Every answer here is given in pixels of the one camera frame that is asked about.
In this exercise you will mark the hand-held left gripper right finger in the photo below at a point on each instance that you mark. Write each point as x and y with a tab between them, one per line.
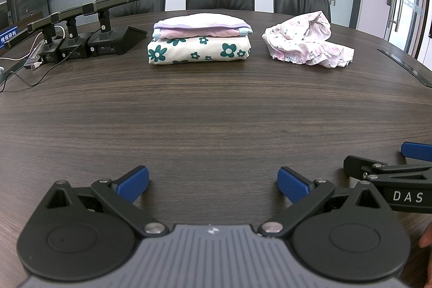
292	185

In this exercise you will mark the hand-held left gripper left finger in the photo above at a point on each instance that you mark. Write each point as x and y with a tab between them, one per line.
135	183

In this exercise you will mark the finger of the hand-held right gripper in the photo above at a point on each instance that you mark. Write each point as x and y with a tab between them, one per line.
357	164
416	150

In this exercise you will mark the pink floral garment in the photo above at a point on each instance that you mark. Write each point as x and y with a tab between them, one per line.
297	38

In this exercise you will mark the person's right hand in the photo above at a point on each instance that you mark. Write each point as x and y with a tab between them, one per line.
426	237

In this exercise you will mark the black conference microphone unit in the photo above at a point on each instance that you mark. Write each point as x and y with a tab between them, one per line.
22	36
72	51
50	56
111	41

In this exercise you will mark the folded white green-flower cloth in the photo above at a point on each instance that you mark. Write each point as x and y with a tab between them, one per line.
202	51

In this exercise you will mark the folded pink purple-trimmed cloth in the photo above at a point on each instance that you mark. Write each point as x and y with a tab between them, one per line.
202	25

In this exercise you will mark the blue name plate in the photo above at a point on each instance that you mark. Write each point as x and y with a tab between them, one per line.
8	36

